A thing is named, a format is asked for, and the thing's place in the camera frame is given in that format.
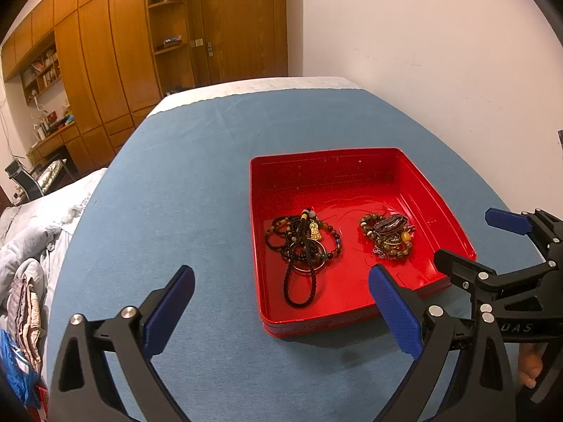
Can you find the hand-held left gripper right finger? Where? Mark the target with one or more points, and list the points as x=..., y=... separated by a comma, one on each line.
x=396, y=316

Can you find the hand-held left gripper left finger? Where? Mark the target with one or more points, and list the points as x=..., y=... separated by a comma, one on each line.
x=169, y=312

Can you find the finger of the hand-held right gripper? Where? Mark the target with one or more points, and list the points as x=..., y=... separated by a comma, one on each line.
x=457, y=268
x=506, y=221

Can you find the red tin box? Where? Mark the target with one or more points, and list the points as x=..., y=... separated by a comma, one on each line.
x=330, y=176

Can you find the person's right hand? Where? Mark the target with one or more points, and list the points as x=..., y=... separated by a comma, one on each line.
x=530, y=365

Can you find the folded beige clothing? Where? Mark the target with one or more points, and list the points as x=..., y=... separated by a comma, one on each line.
x=28, y=307

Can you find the red object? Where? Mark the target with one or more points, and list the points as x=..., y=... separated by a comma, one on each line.
x=41, y=395

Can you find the grey quilt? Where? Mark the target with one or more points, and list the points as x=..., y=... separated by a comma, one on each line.
x=39, y=224

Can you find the blue cloth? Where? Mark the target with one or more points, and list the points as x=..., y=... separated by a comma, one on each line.
x=17, y=365

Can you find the black office chair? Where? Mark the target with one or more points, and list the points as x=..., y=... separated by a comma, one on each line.
x=26, y=180

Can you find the wooden desk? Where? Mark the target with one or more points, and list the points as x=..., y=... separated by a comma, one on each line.
x=52, y=140

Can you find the small red box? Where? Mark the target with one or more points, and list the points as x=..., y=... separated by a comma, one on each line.
x=52, y=118

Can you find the white mattress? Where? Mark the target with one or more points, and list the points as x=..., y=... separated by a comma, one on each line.
x=246, y=88

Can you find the wooden wardrobe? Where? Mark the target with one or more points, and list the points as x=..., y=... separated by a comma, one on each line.
x=96, y=61

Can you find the flat dark shelf box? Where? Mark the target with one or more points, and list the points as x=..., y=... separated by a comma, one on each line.
x=170, y=43

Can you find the row of books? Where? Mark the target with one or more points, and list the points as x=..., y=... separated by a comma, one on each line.
x=42, y=70

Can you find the wooden corner shelf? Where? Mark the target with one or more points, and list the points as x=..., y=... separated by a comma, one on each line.
x=169, y=22

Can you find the wooden door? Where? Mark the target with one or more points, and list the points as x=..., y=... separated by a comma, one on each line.
x=242, y=22

